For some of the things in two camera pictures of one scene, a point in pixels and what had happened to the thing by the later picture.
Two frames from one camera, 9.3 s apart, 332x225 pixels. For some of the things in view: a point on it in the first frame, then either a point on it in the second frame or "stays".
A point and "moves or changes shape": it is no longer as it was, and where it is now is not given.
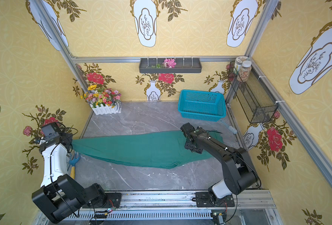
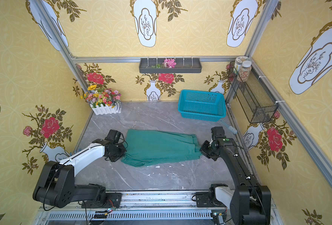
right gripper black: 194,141 → 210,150
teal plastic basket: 202,105 stays
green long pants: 215,136 moves or changes shape
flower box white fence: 103,101 stays
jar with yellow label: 238,63 stays
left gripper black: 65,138 → 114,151
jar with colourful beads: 245,71 stays
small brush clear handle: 230,128 stays
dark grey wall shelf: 183,65 stays
